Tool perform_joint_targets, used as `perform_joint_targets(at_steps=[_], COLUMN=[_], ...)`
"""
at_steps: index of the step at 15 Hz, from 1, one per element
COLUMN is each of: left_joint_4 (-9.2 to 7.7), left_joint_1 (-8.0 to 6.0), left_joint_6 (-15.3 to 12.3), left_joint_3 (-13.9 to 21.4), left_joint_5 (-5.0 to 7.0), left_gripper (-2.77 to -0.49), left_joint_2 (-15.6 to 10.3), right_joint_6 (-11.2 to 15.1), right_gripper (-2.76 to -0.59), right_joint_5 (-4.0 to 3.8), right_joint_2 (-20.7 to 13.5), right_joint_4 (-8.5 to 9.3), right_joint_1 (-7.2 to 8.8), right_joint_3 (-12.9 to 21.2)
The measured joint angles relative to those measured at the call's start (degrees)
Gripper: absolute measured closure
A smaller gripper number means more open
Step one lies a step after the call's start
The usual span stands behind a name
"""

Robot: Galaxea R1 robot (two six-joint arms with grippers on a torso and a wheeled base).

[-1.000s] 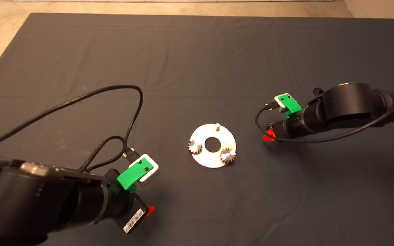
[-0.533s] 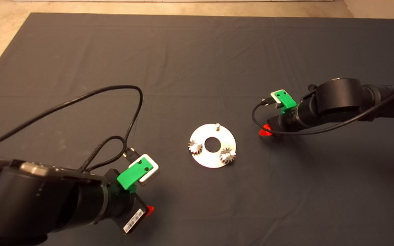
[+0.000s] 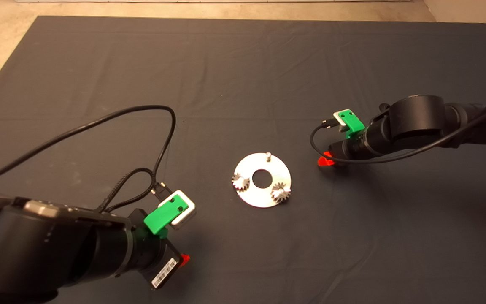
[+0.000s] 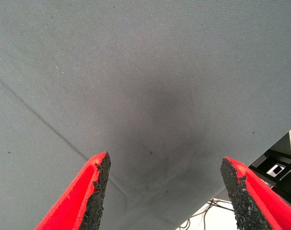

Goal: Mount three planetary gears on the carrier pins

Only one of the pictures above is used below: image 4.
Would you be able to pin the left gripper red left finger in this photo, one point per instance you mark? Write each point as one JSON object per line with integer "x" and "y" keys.
{"x": 73, "y": 198}

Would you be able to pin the dark grey table cloth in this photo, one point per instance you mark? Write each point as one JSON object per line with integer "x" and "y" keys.
{"x": 136, "y": 72}

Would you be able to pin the black metal frame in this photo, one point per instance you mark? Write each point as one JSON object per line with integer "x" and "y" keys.
{"x": 286, "y": 184}

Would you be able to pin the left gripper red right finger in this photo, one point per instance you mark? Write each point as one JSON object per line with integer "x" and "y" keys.
{"x": 260, "y": 203}

